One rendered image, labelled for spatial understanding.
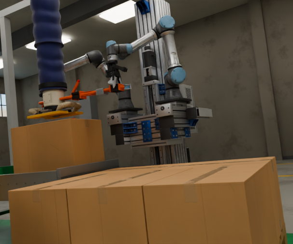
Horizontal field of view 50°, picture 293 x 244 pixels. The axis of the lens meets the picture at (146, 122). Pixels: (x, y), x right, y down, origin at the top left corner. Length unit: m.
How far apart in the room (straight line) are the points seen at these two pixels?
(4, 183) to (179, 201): 1.64
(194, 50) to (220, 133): 2.43
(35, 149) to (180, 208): 1.56
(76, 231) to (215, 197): 0.67
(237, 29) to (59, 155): 6.95
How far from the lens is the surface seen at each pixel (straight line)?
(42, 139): 2.47
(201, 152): 8.70
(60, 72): 2.64
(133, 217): 1.31
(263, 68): 8.12
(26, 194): 1.69
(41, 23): 2.73
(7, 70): 5.73
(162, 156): 2.69
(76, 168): 2.26
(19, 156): 2.65
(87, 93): 2.43
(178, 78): 2.40
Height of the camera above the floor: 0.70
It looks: 4 degrees up
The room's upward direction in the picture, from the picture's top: 6 degrees counter-clockwise
